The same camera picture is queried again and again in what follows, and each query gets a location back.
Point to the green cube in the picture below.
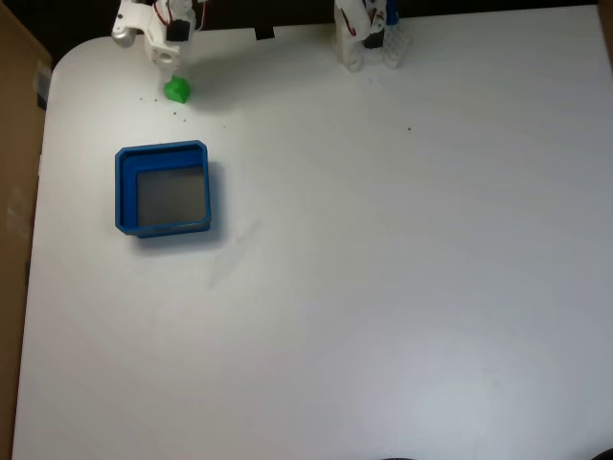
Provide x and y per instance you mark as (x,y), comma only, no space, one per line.
(178,92)

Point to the brown cardboard box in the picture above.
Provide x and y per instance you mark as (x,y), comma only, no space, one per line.
(16,215)

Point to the blue table clamp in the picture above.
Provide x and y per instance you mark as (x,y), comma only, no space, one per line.
(392,12)

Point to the blue square box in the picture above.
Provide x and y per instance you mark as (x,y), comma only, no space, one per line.
(125,191)

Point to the black clip on table edge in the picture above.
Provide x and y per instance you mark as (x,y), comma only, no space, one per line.
(264,33)

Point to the white perforated base plate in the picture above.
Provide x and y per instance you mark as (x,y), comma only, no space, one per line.
(395,45)

